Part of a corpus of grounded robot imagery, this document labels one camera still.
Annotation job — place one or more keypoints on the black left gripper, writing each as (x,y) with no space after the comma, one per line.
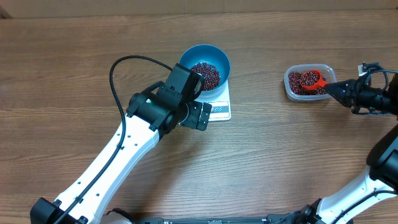
(194,122)

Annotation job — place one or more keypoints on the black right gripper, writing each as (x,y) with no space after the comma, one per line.
(349,88)

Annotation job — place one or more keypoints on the red scoop blue handle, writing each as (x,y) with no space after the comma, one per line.
(312,80)

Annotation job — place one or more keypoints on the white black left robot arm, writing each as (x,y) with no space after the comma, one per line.
(151,114)

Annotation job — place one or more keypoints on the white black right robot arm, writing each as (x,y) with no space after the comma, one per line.
(379,179)

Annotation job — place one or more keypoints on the white digital kitchen scale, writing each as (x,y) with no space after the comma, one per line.
(219,99)

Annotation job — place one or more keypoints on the red beans in bowl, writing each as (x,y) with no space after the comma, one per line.
(210,74)

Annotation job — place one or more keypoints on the teal plastic bowl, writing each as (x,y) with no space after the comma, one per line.
(210,54)

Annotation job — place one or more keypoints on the red adzuki beans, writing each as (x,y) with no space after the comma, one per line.
(294,83)

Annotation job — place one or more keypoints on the clear plastic container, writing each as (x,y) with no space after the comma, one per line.
(325,70)

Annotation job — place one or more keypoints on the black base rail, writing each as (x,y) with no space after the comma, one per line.
(224,220)

